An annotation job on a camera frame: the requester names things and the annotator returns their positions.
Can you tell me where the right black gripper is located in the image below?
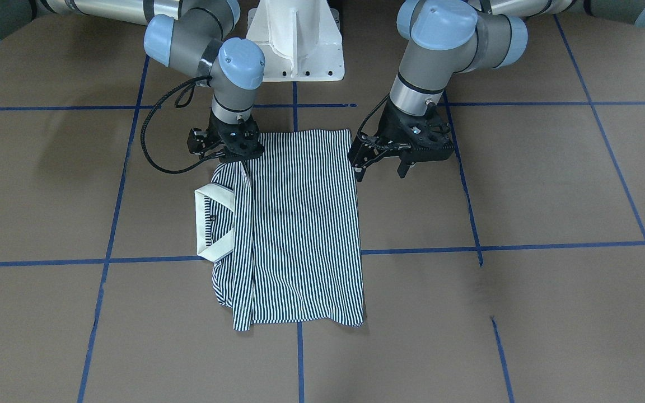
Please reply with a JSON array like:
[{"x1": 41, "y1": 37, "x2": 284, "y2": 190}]
[{"x1": 187, "y1": 109, "x2": 265, "y2": 163}]

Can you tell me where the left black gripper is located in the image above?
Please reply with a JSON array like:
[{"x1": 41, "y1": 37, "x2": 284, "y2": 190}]
[{"x1": 348, "y1": 100, "x2": 455, "y2": 182}]

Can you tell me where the navy white striped polo shirt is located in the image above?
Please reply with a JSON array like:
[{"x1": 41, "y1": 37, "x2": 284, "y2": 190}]
[{"x1": 194, "y1": 129, "x2": 365, "y2": 331}]

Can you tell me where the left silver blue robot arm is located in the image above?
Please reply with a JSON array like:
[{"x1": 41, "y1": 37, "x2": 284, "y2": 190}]
[{"x1": 348, "y1": 1, "x2": 645, "y2": 181}]

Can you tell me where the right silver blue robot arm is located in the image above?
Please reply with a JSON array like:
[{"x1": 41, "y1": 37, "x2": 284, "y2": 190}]
[{"x1": 0, "y1": 1, "x2": 265, "y2": 164}]

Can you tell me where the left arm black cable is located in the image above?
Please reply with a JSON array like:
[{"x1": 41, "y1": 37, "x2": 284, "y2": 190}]
[{"x1": 356, "y1": 94, "x2": 391, "y2": 147}]

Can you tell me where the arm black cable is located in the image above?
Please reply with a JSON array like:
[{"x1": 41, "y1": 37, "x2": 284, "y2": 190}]
[
  {"x1": 356, "y1": 94, "x2": 391, "y2": 147},
  {"x1": 140, "y1": 76, "x2": 228, "y2": 175}
]

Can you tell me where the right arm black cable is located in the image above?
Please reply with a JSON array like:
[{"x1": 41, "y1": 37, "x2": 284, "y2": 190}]
[{"x1": 140, "y1": 76, "x2": 228, "y2": 175}]

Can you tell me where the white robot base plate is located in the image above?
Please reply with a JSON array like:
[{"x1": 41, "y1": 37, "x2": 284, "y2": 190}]
[{"x1": 246, "y1": 1, "x2": 345, "y2": 82}]

